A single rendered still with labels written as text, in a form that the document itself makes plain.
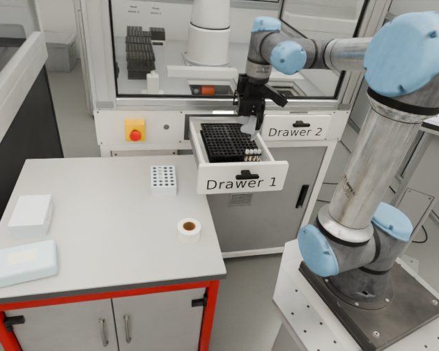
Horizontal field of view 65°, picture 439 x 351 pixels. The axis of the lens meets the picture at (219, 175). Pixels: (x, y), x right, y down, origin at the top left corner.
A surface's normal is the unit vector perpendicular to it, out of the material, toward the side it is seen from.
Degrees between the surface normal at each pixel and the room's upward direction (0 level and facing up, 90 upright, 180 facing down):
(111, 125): 90
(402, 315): 3
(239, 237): 90
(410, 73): 81
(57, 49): 96
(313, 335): 0
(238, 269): 0
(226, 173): 90
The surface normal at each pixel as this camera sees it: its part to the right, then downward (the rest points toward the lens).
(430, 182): -0.49, 0.48
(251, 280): 0.11, -0.80
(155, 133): 0.20, 0.60
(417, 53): -0.89, 0.02
